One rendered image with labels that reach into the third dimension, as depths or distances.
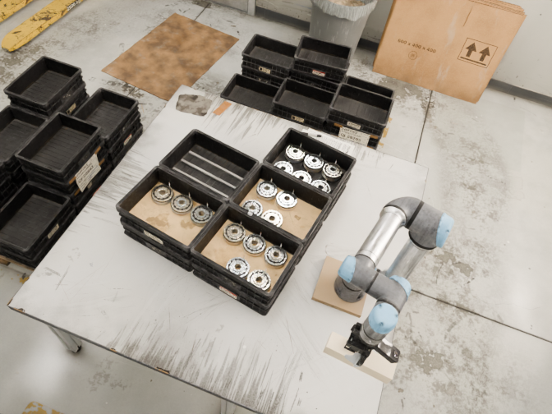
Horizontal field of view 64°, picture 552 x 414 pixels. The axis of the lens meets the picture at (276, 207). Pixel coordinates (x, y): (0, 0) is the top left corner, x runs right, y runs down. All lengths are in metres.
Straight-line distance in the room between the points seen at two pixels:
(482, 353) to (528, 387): 0.30
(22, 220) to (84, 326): 1.09
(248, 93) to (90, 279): 2.00
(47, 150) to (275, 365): 1.86
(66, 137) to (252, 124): 1.15
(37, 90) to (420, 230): 2.62
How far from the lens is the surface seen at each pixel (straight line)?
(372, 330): 1.36
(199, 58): 4.34
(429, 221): 1.65
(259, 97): 3.56
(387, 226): 1.55
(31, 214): 3.01
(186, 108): 2.79
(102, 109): 3.33
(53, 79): 3.47
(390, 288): 1.39
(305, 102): 3.41
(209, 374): 1.95
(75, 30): 4.79
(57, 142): 3.02
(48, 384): 2.82
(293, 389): 1.96
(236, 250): 2.02
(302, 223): 2.14
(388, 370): 1.64
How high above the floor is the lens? 2.59
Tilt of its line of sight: 54 degrees down
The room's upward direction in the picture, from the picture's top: 11 degrees clockwise
